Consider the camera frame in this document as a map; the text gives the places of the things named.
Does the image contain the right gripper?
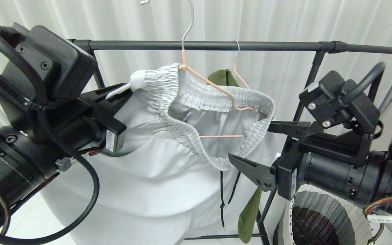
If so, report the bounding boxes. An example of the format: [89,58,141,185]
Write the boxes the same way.
[228,121,389,205]

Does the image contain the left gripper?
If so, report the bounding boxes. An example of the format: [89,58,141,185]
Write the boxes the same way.
[0,83,134,177]

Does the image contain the green printed shirt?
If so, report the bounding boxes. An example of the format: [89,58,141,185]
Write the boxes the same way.
[208,69,263,244]

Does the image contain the pale grey shorts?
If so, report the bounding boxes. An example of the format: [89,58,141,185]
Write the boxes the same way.
[39,62,278,245]

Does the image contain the pink clothes hanger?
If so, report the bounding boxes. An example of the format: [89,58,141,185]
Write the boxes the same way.
[228,41,251,89]
[140,0,256,139]

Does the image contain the white laundry basket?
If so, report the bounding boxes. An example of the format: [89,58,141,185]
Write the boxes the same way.
[273,184,384,245]

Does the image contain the black clothes rack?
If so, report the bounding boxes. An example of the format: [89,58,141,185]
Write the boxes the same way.
[0,39,392,245]

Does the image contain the white curtain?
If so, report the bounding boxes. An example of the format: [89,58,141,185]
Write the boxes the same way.
[0,0,392,130]

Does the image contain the black cable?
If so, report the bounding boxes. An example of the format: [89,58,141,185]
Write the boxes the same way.
[335,62,386,102]
[0,19,100,245]

